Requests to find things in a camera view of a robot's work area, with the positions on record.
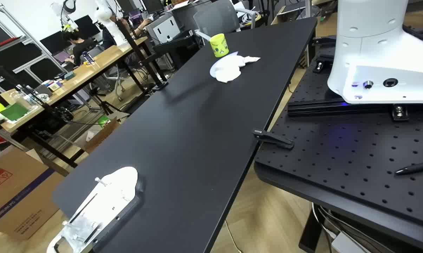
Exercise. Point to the white cloth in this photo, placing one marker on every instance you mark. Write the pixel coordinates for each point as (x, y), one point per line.
(236, 60)

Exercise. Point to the small green object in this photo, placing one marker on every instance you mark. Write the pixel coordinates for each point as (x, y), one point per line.
(103, 121)

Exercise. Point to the black clamp lever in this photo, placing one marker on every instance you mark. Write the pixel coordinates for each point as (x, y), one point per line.
(273, 140)

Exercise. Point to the yellow-green mug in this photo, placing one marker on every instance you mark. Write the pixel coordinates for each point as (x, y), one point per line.
(219, 46)

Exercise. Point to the white cabinet with black slots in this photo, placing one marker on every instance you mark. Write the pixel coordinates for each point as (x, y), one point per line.
(163, 29)

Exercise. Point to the grey office chair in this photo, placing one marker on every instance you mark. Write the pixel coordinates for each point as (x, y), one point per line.
(215, 17)

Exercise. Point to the white plate in rack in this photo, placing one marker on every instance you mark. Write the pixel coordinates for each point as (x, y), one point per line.
(114, 188)

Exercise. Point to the long wooden desk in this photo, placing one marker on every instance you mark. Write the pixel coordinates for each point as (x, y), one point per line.
(96, 64)

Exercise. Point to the black perforated breadboard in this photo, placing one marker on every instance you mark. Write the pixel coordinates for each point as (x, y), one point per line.
(351, 159)

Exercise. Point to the seated person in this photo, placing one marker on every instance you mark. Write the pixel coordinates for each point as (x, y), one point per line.
(82, 47)

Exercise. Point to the clear acrylic dish rack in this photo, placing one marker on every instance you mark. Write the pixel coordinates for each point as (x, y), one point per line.
(79, 230)

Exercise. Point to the green mat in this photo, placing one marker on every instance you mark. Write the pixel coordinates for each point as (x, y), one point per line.
(14, 113)

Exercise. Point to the black pen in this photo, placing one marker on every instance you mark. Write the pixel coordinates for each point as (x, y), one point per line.
(415, 168)

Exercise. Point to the brown cardboard box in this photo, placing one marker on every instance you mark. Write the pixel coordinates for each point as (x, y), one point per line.
(14, 192)

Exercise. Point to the black aluminium rail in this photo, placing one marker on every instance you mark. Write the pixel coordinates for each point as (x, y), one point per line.
(323, 109)

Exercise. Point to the black mounting bracket with bolts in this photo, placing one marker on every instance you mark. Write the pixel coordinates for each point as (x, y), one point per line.
(399, 113)

